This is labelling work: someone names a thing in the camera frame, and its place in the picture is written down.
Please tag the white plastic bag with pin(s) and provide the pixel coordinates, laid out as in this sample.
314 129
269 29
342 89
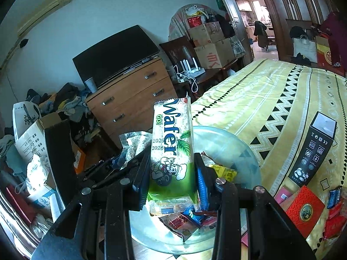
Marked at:
38 172

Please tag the green white wafer packet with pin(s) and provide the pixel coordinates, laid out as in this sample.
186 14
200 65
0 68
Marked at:
170 146

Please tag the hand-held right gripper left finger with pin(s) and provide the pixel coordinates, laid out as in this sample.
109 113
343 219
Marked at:
143 184

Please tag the dark wooden chair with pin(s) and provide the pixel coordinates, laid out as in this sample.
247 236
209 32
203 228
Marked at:
176 50

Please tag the large cardboard box red print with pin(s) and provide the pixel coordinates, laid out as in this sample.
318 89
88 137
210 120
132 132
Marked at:
214 55

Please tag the clear cookie packet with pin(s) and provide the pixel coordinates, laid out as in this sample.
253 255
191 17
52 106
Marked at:
170 208

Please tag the black flat television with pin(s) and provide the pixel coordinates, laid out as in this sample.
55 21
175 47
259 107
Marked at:
116 54

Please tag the small red snack packet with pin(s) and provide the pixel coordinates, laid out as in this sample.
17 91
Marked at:
174 220

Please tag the green door sign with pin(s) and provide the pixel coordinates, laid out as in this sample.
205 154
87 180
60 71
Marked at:
219 1

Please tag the brown wooden wardrobe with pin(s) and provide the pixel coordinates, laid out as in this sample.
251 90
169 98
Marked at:
287 8

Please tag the red yellow gift bag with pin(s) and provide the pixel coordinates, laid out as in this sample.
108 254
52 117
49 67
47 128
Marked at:
326 54

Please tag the white power strip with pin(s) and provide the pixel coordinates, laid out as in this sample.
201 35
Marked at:
185 78

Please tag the small cardboard box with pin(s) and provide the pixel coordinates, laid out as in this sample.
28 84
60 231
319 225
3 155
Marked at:
206 33

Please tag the open cardboard box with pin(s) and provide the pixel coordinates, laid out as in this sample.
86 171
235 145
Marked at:
35 138

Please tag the cream air conditioner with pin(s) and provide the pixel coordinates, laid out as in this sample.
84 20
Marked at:
43 10

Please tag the wooden door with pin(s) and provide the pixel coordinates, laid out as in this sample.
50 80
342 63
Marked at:
230 8

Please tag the hanging dark coat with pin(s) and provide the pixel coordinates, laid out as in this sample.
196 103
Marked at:
260 33

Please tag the white router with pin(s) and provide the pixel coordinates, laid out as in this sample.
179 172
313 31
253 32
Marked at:
189 69

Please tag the pile of clothes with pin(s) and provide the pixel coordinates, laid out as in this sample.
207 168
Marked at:
65 100

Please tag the black printed box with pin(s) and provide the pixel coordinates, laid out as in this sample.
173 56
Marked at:
314 151

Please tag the small dark blue packet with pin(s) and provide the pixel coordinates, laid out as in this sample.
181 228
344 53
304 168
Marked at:
334 198

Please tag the dark red garment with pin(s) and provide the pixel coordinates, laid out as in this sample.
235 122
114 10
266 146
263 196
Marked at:
334 35

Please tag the orange red gift box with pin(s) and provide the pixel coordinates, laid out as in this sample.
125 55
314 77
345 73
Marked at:
305 212

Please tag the white printed paper bag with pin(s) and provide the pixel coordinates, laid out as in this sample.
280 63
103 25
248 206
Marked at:
25 116

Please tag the yellow small snack packet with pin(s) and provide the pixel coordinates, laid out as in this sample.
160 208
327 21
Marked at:
223 172

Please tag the white tote bag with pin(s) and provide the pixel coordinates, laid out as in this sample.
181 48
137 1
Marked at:
305 48

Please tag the grey paper cup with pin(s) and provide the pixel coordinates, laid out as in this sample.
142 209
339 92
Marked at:
90 85

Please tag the wooden chest of drawers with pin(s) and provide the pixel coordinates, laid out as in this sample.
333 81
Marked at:
132 103

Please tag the red plastic bag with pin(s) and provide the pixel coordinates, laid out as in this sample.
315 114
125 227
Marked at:
193 21

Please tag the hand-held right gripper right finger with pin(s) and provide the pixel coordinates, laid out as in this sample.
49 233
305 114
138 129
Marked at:
202 184

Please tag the clear glass bowl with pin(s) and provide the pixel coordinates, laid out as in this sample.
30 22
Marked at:
230 146

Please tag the white speckled snack packet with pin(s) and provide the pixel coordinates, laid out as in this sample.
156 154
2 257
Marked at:
132 145

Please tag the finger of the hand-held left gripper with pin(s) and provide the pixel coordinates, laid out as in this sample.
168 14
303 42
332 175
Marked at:
119 174
104 166

